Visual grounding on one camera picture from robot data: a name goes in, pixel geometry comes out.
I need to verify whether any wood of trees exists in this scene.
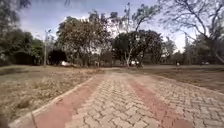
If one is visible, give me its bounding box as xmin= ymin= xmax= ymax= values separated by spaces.
xmin=0 ymin=0 xmax=224 ymax=69

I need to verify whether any red brick path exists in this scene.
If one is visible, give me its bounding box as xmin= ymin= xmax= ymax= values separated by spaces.
xmin=8 ymin=67 xmax=224 ymax=128

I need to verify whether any lamp pole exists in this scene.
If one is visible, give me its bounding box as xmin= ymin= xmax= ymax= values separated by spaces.
xmin=42 ymin=28 xmax=52 ymax=68

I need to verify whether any dry grass field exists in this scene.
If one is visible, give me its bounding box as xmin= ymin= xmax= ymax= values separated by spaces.
xmin=0 ymin=64 xmax=106 ymax=124
xmin=133 ymin=64 xmax=224 ymax=95

